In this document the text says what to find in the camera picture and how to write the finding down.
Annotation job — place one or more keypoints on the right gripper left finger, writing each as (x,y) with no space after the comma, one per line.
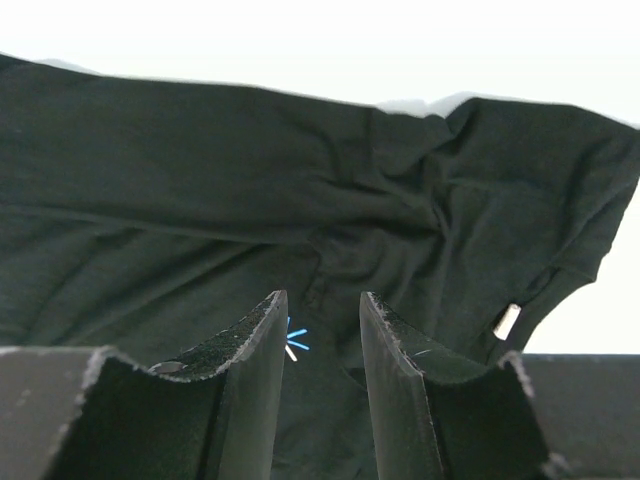
(94,413)

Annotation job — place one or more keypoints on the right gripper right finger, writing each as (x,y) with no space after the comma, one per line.
(438,415)

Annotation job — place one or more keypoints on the black t shirt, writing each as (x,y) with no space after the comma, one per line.
(150,215)

